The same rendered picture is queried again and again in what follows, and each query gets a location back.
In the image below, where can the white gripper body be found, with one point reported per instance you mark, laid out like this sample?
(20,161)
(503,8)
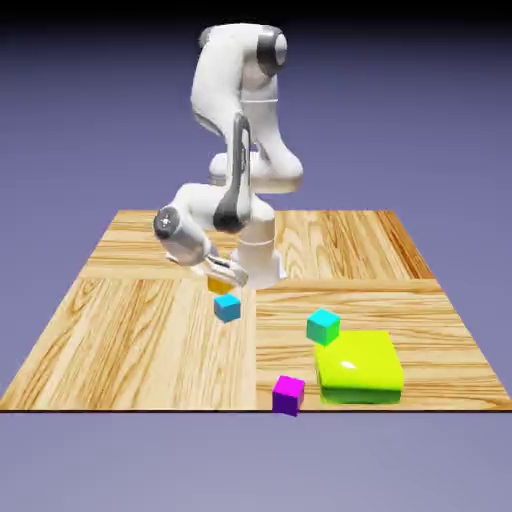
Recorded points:
(224,271)

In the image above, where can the small orange cube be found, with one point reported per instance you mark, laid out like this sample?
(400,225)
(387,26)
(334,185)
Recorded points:
(218,285)

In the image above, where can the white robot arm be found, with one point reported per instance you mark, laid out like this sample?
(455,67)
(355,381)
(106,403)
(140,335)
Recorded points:
(224,88)

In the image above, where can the small blue cube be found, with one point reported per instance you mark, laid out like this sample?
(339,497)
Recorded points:
(227,308)

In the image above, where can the small teal cube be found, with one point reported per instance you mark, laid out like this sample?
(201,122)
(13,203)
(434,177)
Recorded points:
(322,326)

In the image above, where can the small magenta cube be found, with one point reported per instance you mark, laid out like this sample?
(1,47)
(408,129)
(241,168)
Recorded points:
(288,394)

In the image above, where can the large yellow-green box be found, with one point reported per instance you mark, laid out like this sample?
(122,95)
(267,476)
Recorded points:
(358,366)

